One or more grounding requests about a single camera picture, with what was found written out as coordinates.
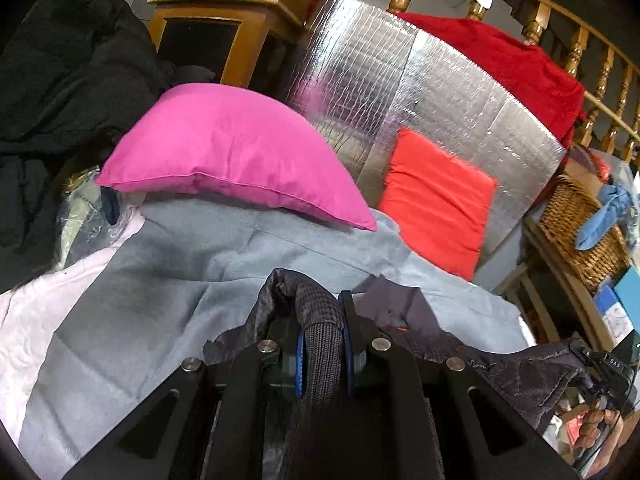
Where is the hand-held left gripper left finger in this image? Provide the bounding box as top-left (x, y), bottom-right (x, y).
top-left (62, 317), bottom-right (307, 480)

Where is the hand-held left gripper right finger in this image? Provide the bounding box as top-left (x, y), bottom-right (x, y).
top-left (338, 291), bottom-right (583, 480)

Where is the dark grey jacket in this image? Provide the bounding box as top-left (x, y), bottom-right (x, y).
top-left (204, 267), bottom-right (598, 480)

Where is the black clothes pile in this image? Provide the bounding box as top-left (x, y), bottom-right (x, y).
top-left (0, 0), bottom-right (218, 295)

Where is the person's right hand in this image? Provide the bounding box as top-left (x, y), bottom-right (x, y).
top-left (572, 406), bottom-right (627, 455)

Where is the blue box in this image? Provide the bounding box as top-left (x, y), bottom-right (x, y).
top-left (594, 265), bottom-right (640, 343)

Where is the wooden side table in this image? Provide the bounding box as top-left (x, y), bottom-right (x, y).
top-left (497, 220), bottom-right (618, 348)

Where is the light blue cloth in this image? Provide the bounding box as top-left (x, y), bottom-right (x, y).
top-left (574, 181), bottom-right (635, 252)

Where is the wicker basket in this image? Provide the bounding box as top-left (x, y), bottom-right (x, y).
top-left (539, 174), bottom-right (632, 295)

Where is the grey blanket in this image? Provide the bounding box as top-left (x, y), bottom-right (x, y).
top-left (17, 195), bottom-right (538, 480)

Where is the orange-red cushion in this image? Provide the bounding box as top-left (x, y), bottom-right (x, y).
top-left (376, 127), bottom-right (498, 281)

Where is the pink pillow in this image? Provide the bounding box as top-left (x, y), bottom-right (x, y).
top-left (94, 82), bottom-right (378, 232)

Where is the clear plastic bag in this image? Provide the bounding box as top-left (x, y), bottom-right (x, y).
top-left (57, 172), bottom-right (132, 263)

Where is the pale pink sheet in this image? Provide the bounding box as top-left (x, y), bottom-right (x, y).
top-left (0, 205), bottom-right (143, 443)

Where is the silver foil insulation mat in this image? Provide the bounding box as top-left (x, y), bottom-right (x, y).
top-left (295, 0), bottom-right (568, 241)

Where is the red blanket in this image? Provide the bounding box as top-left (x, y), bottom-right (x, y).
top-left (395, 11), bottom-right (587, 148)

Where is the wooden railing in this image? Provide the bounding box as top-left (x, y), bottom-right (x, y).
top-left (320, 0), bottom-right (640, 163)

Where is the wooden cabinet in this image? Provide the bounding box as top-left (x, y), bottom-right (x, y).
top-left (147, 0), bottom-right (303, 92)

